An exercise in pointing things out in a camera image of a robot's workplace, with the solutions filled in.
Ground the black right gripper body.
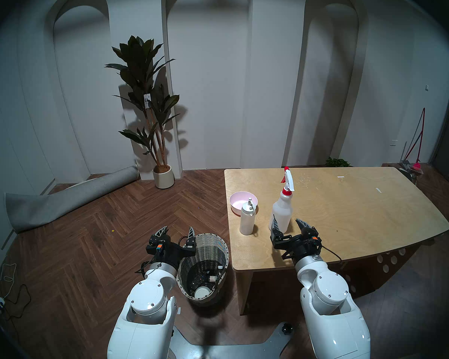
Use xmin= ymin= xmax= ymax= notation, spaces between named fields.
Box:
xmin=271 ymin=227 xmax=322 ymax=264

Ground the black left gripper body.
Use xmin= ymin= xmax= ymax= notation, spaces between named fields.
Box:
xmin=146 ymin=238 xmax=197 ymax=268

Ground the white spray bottle red trigger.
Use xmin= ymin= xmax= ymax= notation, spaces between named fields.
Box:
xmin=268 ymin=166 xmax=296 ymax=234

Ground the white pump bottle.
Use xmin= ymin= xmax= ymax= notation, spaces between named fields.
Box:
xmin=239 ymin=198 xmax=256 ymax=236

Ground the pink bowl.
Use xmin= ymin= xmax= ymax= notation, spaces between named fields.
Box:
xmin=230 ymin=191 xmax=259 ymax=216

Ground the woven wicker basket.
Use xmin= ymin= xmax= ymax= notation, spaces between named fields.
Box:
xmin=176 ymin=233 xmax=230 ymax=301

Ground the light wooden table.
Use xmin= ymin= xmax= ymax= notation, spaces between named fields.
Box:
xmin=224 ymin=167 xmax=449 ymax=316

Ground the rolled grey carpet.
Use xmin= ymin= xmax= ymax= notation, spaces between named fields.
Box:
xmin=4 ymin=165 xmax=140 ymax=234

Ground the grey dustpan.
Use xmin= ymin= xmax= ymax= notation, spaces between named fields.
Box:
xmin=398 ymin=160 xmax=424 ymax=184

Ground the tall potted plant white pot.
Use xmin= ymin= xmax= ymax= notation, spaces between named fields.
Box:
xmin=105 ymin=36 xmax=181 ymax=190

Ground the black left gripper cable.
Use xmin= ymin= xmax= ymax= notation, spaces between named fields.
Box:
xmin=135 ymin=259 xmax=155 ymax=279

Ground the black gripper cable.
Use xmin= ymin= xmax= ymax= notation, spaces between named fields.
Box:
xmin=318 ymin=245 xmax=345 ymax=265
xmin=135 ymin=259 xmax=155 ymax=279

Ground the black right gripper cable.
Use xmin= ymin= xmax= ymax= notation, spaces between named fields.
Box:
xmin=318 ymin=245 xmax=345 ymax=265

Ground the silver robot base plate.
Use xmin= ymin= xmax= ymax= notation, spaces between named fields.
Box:
xmin=168 ymin=322 xmax=294 ymax=359

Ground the black floor cable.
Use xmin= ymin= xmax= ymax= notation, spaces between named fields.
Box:
xmin=2 ymin=283 xmax=32 ymax=320

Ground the white floor cable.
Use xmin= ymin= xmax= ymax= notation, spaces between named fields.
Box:
xmin=0 ymin=263 xmax=18 ymax=299

